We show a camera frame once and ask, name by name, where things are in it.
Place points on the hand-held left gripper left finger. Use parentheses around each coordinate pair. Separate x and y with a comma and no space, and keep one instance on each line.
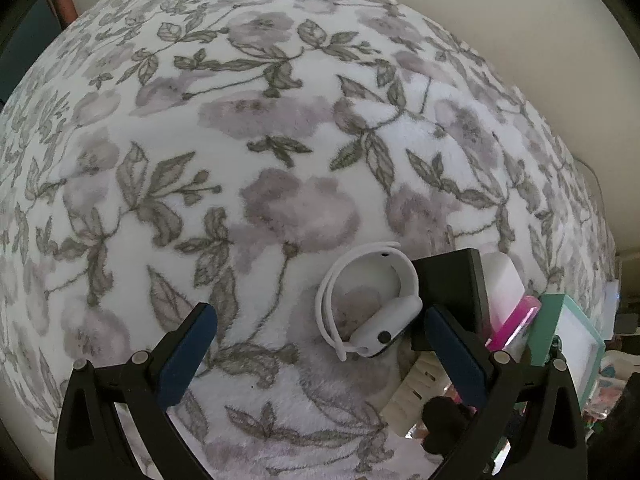
(185,355)

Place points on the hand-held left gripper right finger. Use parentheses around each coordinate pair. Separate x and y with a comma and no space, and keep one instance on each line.
(452,355)

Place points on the white smartwatch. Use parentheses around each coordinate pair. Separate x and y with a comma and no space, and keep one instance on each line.
(390,320)

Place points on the teal rimmed cardboard box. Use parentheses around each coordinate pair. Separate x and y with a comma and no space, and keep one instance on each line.
(580,335)

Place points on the white slotted plastic piece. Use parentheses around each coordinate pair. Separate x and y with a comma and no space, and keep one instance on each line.
(415,390)

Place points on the black box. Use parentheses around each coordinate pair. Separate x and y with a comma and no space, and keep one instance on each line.
(450,280)

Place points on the pink tube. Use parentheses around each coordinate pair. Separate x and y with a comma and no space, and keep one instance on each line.
(520,315)

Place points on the white flat block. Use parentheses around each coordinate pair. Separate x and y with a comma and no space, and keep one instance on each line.
(502,285)

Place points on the white power strip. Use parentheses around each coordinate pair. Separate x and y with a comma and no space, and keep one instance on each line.
(612,300)

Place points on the black charger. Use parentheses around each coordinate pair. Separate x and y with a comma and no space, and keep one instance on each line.
(627,322)

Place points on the floral blanket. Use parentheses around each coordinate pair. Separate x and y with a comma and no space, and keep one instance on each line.
(200,160)

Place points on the brown wooden post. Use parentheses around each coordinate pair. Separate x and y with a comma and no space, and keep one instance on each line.
(65,2)

